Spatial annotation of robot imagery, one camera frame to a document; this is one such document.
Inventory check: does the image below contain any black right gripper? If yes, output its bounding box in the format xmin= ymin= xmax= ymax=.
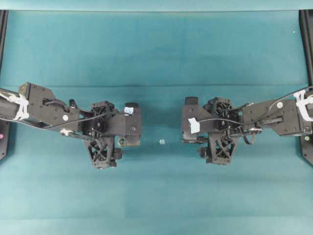
xmin=199 ymin=97 xmax=241 ymax=165

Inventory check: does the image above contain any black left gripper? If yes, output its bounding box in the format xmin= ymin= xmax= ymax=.
xmin=83 ymin=101 xmax=123 ymax=169

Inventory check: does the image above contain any steel threaded shaft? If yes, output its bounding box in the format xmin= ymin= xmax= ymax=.
xmin=118 ymin=138 xmax=126 ymax=146

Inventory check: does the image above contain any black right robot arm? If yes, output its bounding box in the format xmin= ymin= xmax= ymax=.
xmin=197 ymin=88 xmax=313 ymax=165

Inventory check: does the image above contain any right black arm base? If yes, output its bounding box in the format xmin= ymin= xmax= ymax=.
xmin=296 ymin=134 xmax=313 ymax=166

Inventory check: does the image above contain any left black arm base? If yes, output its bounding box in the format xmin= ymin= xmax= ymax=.
xmin=0 ymin=120 xmax=11 ymax=161

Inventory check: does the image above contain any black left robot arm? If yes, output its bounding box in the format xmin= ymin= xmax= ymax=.
xmin=0 ymin=82 xmax=123 ymax=169

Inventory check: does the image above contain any teal table mat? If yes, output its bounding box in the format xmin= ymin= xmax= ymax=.
xmin=0 ymin=11 xmax=313 ymax=235

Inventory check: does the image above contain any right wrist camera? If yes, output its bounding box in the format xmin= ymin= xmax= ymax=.
xmin=181 ymin=96 xmax=201 ymax=143

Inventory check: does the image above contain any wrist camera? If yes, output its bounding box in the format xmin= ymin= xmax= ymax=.
xmin=124 ymin=102 xmax=142 ymax=146
xmin=181 ymin=96 xmax=201 ymax=143

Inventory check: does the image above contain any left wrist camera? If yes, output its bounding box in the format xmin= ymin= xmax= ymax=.
xmin=124 ymin=102 xmax=142 ymax=146

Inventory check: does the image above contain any right black frame rail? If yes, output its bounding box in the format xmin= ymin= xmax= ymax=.
xmin=299 ymin=9 xmax=313 ymax=86

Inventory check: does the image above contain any black frame rail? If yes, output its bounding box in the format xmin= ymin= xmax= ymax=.
xmin=299 ymin=9 xmax=313 ymax=86
xmin=0 ymin=10 xmax=9 ymax=67

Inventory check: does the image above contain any left black frame rail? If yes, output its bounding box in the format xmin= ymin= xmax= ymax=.
xmin=0 ymin=10 xmax=9 ymax=67

